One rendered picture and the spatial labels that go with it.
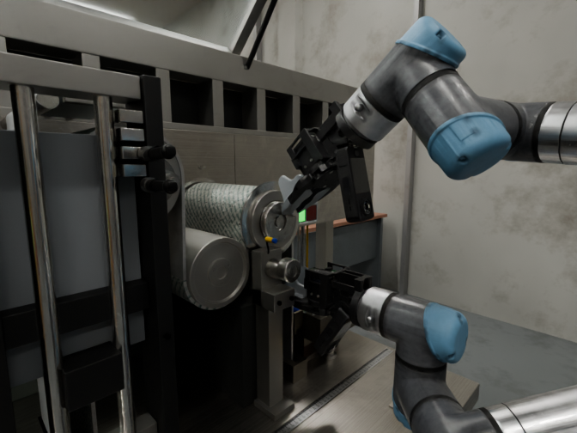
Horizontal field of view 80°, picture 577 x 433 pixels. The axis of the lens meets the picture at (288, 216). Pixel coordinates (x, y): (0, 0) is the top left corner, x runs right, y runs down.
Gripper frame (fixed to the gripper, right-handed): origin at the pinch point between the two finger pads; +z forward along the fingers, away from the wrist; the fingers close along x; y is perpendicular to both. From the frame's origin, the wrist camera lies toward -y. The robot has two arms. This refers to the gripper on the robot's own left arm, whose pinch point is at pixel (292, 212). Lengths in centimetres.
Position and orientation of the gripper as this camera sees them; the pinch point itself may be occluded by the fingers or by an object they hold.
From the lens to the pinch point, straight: 62.5
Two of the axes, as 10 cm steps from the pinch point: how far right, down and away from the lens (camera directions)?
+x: -7.1, 1.1, -7.0
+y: -4.5, -8.3, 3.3
